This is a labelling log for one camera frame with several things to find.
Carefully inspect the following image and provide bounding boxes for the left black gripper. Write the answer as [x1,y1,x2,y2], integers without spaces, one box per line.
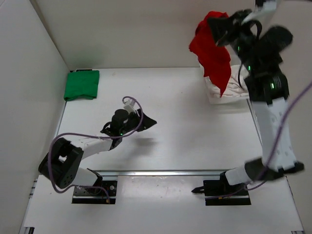
[120,109,156,136]

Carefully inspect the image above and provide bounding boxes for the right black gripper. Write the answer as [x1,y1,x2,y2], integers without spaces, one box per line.
[208,11,260,73]

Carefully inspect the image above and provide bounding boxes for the red t shirt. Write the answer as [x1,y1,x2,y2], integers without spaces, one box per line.
[189,11,231,97]

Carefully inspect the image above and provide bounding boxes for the green t shirt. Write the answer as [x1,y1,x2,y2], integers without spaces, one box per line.
[63,70,100,101]

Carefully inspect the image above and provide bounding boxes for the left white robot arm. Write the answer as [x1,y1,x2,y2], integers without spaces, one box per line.
[38,109,157,189]

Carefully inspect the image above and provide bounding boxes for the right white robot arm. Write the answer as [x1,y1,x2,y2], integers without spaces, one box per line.
[189,9,304,195]

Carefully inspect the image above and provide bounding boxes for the white t shirt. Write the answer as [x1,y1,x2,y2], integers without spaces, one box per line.
[206,64,252,99]

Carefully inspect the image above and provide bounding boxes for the white plastic basket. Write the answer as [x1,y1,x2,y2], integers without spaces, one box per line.
[199,63,253,106]

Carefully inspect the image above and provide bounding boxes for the dark table label sticker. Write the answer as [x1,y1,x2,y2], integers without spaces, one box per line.
[75,69,93,72]

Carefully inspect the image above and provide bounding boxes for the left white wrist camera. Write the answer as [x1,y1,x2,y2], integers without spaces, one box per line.
[123,98,136,114]

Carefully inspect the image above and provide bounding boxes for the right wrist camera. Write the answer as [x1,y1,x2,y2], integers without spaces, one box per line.
[253,0,277,15]

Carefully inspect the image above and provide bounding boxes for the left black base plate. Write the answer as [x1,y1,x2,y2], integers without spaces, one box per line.
[72,179,117,205]

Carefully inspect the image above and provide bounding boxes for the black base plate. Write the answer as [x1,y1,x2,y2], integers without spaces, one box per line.
[72,179,117,205]
[203,180,251,206]

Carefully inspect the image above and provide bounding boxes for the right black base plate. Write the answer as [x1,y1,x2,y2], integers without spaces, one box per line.
[203,180,251,206]

